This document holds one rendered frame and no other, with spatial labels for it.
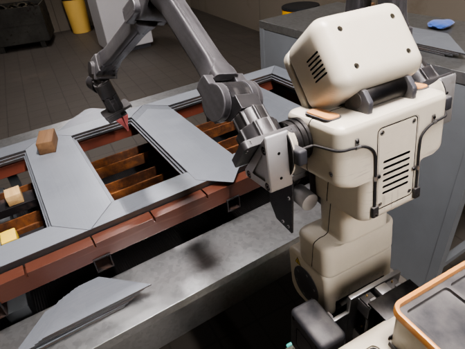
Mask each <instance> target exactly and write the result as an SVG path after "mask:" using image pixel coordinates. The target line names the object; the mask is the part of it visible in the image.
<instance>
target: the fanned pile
mask: <svg viewBox="0 0 465 349"><path fill-rule="evenodd" d="M151 285H152V284H147V283H138V282H133V281H128V280H118V279H113V278H104V277H97V278H94V279H93V280H90V281H88V282H86V283H84V284H82V285H79V286H78V287H76V288H75V289H74V290H72V291H71V292H70V293H69V294H67V295H66V296H64V297H63V298H62V299H61V300H59V301H58V302H57V304H56V305H54V306H53V307H51V308H50V309H49V310H46V311H45V312H44V314H43V315H42V317H41V318H40V320H38V322H37V324H36V325H35V327H34V328H33V329H32V330H31V332H30V333H29V335H28V336H27V337H26V338H25V340H24V342H23V343H22V344H21V345H20V347H19V348H18V349H45V348H47V347H49V346H51V345H53V344H55V343H57V342H58V341H61V340H62V339H65V338H67V337H69V336H71V335H72V334H75V333H76V332H79V331H80V330H83V329H85V328H87V327H88V326H90V325H92V324H94V323H96V322H98V321H100V320H102V319H104V318H106V317H108V316H110V315H112V314H114V313H116V312H118V311H119V310H120V309H122V308H124V307H125V306H124V305H126V304H128V303H129V301H131V300H132V298H134V297H136V295H137V294H139V293H140V292H141V291H143V290H144V289H145V288H147V287H149V286H151Z"/></svg>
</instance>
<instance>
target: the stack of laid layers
mask: <svg viewBox="0 0 465 349"><path fill-rule="evenodd" d="M270 80H272V81H274V82H277V83H279V84H282V85H284V86H286V87H288V88H291V89H293V90H295V89H294V87H293V84H292V82H291V81H289V80H286V79H284V78H281V77H280V76H277V75H274V74H268V75H265V76H262V77H259V78H255V79H253V80H252V81H254V82H256V83H257V84H261V83H264V82H268V81H270ZM201 102H202V97H201V96H197V97H195V98H191V99H189V100H184V101H182V102H178V103H175V104H173V105H143V106H142V107H141V108H140V109H139V110H138V111H137V112H136V113H135V114H134V115H133V116H132V117H131V118H128V126H130V125H131V126H132V127H133V128H134V129H135V130H136V131H137V132H138V133H139V134H140V135H141V136H142V137H143V138H144V139H145V140H146V141H147V142H148V143H149V144H150V145H151V146H152V147H153V148H154V149H155V150H156V151H157V152H158V153H159V154H160V155H161V156H162V157H163V158H164V159H165V160H166V161H167V162H168V163H169V164H170V165H171V166H172V167H173V168H174V170H175V171H176V172H177V173H178V174H179V175H181V174H183V173H185V172H187V171H186V170H185V169H184V168H183V167H182V166H181V165H180V164H179V163H178V162H177V161H175V159H173V158H172V157H171V156H170V155H169V154H168V153H167V152H166V151H165V150H164V149H163V148H162V147H161V146H160V145H159V144H158V143H157V142H156V141H155V140H154V139H153V138H152V137H151V136H150V135H149V134H148V133H147V132H146V131H145V130H144V129H143V128H142V127H141V126H140V125H139V124H138V123H137V122H136V120H137V119H138V118H139V117H140V116H141V115H142V114H143V112H144V111H145V110H146V109H173V110H174V111H176V110H180V109H183V108H186V107H189V106H192V105H196V104H199V103H201ZM120 128H123V126H122V125H121V124H120V123H118V122H114V123H111V124H108V125H104V126H102V127H98V128H95V129H91V130H89V131H86V132H82V133H79V134H75V135H72V136H71V137H72V138H73V140H74V141H75V144H76V145H77V146H78V148H79V150H80V151H81V153H82V155H83V157H84V158H85V159H86V162H87V163H88V164H89V166H90V168H91V169H92V171H93V173H94V175H95V176H96V178H97V179H98V181H99V182H100V184H101V186H102V187H103V189H104V191H105V192H106V194H107V196H108V197H109V199H110V200H111V202H112V201H114V199H113V197H112V196H111V194H110V193H109V191H108V190H107V188H106V186H105V185H104V183H103V182H102V180H101V178H100V177H99V175H98V173H97V172H96V171H95V169H94V167H93V166H92V164H91V162H90V160H89V159H88V158H87V156H86V154H85V153H84V151H83V150H82V148H81V147H80V145H79V143H78V142H80V141H83V140H86V139H88V138H92V137H94V136H99V135H101V134H105V133H107V132H111V131H114V130H117V129H120ZM23 159H25V162H26V165H27V168H28V171H29V174H30V178H31V180H32V183H33V186H34V189H35V192H36V195H37V198H38V201H39V205H40V208H41V210H42V214H43V216H44V220H45V223H46V226H47V227H49V226H51V223H50V220H49V218H48V214H47V212H46V209H45V206H44V203H43V200H42V196H41V195H40V192H39V188H38V186H37V182H36V180H35V177H34V174H33V171H32V168H31V166H30V163H29V160H28V157H27V154H26V151H25V150H24V151H21V152H18V153H15V154H11V155H8V156H5V157H1V158H0V167H1V166H4V165H8V164H10V163H14V162H17V161H20V160H23ZM247 165H248V164H247ZM247 165H244V166H242V167H240V168H239V169H238V172H237V174H238V173H240V172H243V171H245V169H246V167H247ZM217 182H218V181H206V182H203V183H202V184H199V185H197V186H194V187H192V188H189V189H187V190H184V191H182V192H180V193H177V194H175V195H172V196H170V197H168V198H165V199H162V200H160V201H159V202H156V203H153V204H151V205H149V206H146V207H144V208H141V209H139V210H137V211H134V212H132V213H129V214H127V215H124V216H122V217H119V218H118V219H115V220H112V221H110V222H107V223H106V224H103V225H101V226H98V227H95V228H94V229H91V230H89V231H86V232H84V233H81V234H79V235H77V236H74V237H72V238H69V239H67V240H65V241H62V242H60V243H57V244H54V245H53V246H51V247H48V248H45V249H43V250H41V251H38V252H36V253H33V254H31V255H29V256H26V257H24V258H21V259H19V260H16V261H14V262H11V263H10V264H7V265H4V266H2V267H0V274H2V273H5V272H7V271H10V270H11V269H14V268H16V267H19V266H21V265H23V266H24V267H25V264H26V263H28V262H31V261H33V260H36V259H38V258H40V257H42V256H45V255H47V254H50V253H52V252H54V251H56V250H59V249H61V248H64V247H66V246H68V245H70V244H73V243H75V242H78V241H80V240H83V239H84V238H87V237H90V238H92V235H95V234H96V233H99V232H101V231H104V230H106V229H109V228H111V227H113V226H115V225H118V224H120V223H123V222H126V221H127V220H130V219H132V218H134V217H137V216H139V215H142V214H143V213H146V212H149V213H150V211H151V210H154V209H155V208H158V207H160V206H163V205H165V204H168V203H170V202H173V201H174V200H177V199H179V198H182V197H184V196H186V195H189V194H191V193H194V192H196V191H198V190H201V191H202V188H205V187H208V186H210V185H212V184H215V183H217Z"/></svg>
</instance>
